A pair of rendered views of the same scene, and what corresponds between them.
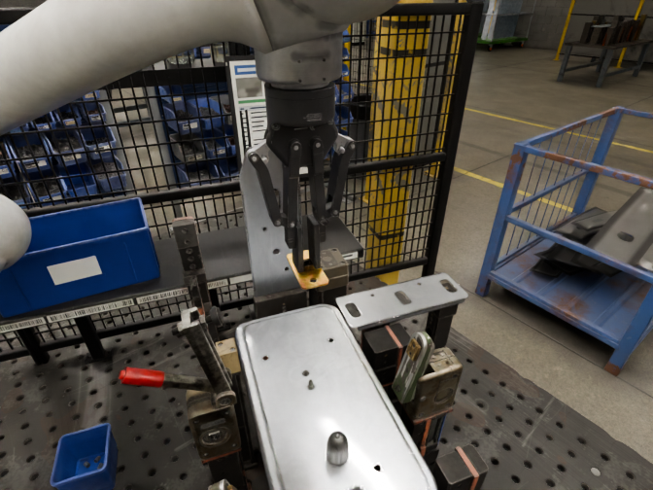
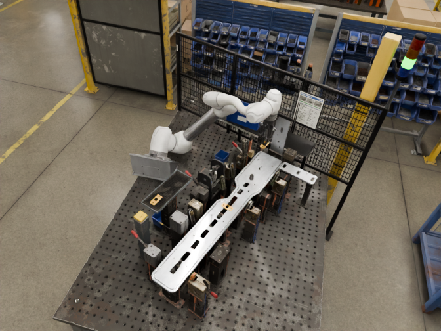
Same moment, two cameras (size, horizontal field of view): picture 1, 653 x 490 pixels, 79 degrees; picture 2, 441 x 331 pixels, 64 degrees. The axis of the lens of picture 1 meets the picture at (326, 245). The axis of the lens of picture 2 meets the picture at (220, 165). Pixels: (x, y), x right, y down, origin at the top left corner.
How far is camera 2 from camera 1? 2.13 m
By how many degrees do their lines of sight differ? 40
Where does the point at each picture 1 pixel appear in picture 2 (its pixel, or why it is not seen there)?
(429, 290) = (306, 176)
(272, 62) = not seen: hidden behind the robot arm
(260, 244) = (275, 137)
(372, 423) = (260, 180)
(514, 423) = (306, 226)
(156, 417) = not seen: hidden behind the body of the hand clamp
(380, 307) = (290, 170)
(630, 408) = (406, 320)
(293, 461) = (245, 174)
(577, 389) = (395, 296)
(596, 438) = (319, 244)
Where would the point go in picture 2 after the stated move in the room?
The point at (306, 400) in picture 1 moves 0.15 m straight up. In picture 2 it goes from (256, 170) to (258, 155)
